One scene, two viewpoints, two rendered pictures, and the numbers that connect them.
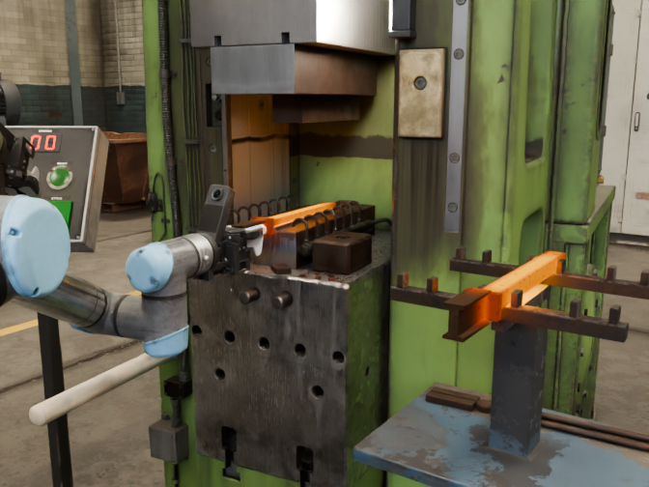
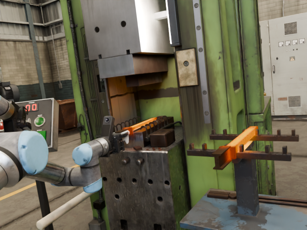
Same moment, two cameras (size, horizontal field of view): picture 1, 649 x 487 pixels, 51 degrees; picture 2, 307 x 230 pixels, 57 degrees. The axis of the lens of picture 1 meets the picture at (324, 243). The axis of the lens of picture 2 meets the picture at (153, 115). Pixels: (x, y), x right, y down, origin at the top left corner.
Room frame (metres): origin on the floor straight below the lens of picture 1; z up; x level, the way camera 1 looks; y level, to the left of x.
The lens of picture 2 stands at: (0.02, 0.02, 1.25)
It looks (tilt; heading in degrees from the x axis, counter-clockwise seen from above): 8 degrees down; 359
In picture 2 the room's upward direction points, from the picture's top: 7 degrees counter-clockwise
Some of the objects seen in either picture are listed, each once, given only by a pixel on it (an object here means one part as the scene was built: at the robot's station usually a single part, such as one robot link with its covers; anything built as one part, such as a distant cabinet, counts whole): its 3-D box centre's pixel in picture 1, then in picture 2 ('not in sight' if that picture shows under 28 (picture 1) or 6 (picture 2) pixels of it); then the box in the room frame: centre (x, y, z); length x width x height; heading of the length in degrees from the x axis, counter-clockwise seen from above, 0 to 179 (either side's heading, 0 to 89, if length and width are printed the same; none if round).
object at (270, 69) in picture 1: (301, 73); (136, 65); (1.59, 0.05, 1.32); 0.42 x 0.20 x 0.10; 153
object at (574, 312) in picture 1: (612, 291); (281, 139); (0.88, -0.39, 1.01); 0.23 x 0.06 x 0.02; 146
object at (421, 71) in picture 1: (421, 94); (187, 68); (1.38, -0.19, 1.27); 0.09 x 0.02 x 0.17; 63
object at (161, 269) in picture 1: (162, 266); (87, 153); (1.10, 0.27, 0.98); 0.11 x 0.08 x 0.09; 153
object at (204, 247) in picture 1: (192, 255); (100, 147); (1.17, 0.23, 0.99); 0.08 x 0.05 x 0.08; 63
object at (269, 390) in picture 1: (324, 335); (159, 174); (1.57, 0.00, 0.69); 0.56 x 0.38 x 0.45; 153
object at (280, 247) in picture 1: (302, 228); (144, 129); (1.59, 0.05, 0.96); 0.42 x 0.20 x 0.09; 153
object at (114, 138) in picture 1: (105, 170); (57, 116); (8.22, 2.66, 0.43); 1.89 x 1.20 x 0.85; 56
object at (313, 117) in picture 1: (319, 107); (145, 79); (1.61, 0.01, 1.24); 0.30 x 0.07 x 0.06; 153
